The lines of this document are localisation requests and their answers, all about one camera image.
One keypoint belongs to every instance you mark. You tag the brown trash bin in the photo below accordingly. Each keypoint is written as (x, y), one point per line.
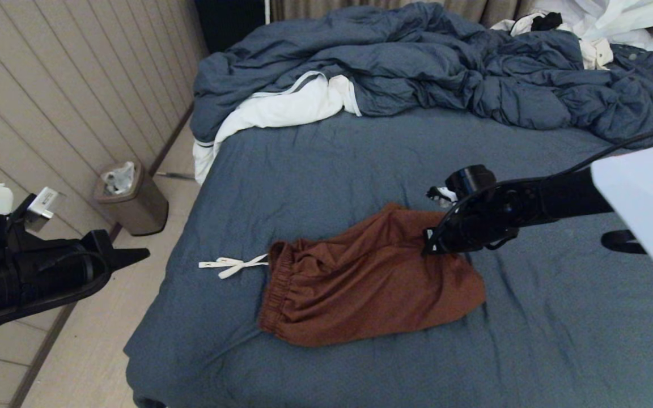
(145, 212)

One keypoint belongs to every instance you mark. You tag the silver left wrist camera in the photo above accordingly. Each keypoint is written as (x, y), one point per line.
(43, 203)

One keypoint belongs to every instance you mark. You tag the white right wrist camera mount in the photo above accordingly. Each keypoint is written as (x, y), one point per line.
(442, 194)

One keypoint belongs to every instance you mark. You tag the thin metal rod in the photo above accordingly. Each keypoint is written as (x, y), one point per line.
(176, 176)

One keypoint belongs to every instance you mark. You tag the small black garment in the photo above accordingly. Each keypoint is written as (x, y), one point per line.
(547, 21)

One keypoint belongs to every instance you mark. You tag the blue bed sheet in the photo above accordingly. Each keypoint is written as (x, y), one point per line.
(360, 170)

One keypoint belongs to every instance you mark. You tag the beige curtain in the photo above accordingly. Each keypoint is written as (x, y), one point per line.
(304, 7)

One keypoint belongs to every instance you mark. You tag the white crumpled garment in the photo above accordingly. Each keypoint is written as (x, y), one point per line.
(615, 17)

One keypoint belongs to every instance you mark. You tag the crumpled blue duvet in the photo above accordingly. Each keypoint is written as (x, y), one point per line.
(417, 56)

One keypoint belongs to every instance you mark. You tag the blue denim garment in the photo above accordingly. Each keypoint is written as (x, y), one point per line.
(638, 55)

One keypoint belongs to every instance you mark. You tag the clear plastic bin bag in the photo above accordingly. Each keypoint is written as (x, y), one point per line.
(119, 178)

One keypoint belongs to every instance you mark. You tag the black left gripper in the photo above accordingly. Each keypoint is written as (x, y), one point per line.
(20, 272)

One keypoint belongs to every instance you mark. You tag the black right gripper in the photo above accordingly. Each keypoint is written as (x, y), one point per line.
(485, 221)

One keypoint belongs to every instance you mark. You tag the cream buttoned shirt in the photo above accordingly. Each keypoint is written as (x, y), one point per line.
(596, 54)

